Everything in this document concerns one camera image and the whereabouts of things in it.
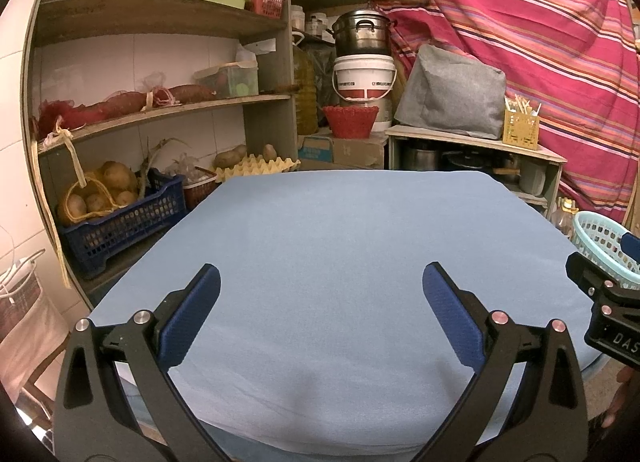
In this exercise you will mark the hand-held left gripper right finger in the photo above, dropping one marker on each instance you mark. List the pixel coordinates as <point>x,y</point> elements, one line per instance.
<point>452,314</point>

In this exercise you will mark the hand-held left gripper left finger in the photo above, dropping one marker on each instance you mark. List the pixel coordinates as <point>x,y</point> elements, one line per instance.
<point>192,317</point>

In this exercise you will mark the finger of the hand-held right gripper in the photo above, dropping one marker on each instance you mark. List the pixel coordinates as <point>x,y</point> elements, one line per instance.
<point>631,244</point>
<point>590,272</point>

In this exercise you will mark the light blue perforated basket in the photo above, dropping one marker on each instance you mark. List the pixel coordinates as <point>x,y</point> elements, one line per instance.
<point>600,237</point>

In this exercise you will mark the person's right hand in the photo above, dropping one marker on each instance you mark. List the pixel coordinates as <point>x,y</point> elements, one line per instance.
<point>625,392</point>

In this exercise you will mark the clear plastic bottle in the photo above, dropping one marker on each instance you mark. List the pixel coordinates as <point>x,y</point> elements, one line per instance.
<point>563,217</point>

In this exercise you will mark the white container in cabinet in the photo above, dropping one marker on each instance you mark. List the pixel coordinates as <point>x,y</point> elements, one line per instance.
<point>532,180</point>

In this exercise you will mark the blue plastic crate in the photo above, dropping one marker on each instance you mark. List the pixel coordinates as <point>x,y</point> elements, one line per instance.
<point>120,232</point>

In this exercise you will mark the small red crate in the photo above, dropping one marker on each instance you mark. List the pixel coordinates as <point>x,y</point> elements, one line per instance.
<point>200,192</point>

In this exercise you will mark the blue tablecloth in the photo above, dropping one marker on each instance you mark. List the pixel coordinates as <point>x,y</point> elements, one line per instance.
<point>325,252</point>

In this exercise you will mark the dark pan in cabinet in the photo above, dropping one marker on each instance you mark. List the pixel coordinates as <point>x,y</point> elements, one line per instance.
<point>467,165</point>

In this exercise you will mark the yellow utensil holder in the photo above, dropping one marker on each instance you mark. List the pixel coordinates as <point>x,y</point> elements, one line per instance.
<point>520,132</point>

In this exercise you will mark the steel pot in cabinet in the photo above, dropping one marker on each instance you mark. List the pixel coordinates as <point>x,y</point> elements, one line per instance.
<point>420,157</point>

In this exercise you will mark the yellow egg tray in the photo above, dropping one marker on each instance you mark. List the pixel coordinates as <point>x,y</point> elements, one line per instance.
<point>260,170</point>

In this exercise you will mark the large loose potato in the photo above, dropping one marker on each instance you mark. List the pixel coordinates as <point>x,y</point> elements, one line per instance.
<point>230,157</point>

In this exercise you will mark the low wooden cabinet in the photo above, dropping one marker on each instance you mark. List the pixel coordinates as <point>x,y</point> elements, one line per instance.
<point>475,142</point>

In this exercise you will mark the bunch of wooden sticks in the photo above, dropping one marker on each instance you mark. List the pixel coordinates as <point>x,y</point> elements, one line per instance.
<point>522,107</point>

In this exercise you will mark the small loose potato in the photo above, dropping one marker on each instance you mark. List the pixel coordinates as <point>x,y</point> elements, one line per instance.
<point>270,152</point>

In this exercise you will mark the cardboard box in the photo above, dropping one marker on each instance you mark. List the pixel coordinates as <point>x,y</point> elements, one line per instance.
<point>355,152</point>

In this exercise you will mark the red woven bowl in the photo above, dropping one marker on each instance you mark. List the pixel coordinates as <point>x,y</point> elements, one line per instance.
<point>350,122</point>

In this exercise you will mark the grey cloth cover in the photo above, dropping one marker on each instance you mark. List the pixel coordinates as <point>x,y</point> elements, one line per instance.
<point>450,92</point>

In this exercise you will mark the short sweet potato net bag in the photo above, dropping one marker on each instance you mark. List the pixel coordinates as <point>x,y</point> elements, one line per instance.
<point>185,94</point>

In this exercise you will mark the long sweet potato net bag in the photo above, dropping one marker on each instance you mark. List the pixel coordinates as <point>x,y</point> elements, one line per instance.
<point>95,112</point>

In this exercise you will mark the clear plastic container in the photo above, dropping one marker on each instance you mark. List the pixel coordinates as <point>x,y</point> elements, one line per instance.
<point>230,82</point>

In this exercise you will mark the pink striped cloth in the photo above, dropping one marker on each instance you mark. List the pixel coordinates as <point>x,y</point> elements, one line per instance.
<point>525,17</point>

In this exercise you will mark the white bucket with red label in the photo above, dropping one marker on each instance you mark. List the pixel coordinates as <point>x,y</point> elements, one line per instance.
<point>365,77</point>

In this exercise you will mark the yellow oil bottle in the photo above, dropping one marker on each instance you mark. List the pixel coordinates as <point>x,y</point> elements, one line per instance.
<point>305,87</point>

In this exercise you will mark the metal pot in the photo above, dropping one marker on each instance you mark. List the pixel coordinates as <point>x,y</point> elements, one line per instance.
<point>360,35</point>

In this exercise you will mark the wooden shelf unit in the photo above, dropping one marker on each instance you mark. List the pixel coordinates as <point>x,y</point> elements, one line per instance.
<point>150,20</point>

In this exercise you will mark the glass jar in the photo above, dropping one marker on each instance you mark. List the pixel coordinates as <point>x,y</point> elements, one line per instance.
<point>318,25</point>
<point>297,20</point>

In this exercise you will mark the small red basket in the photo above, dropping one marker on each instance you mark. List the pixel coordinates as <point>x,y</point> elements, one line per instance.
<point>267,2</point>

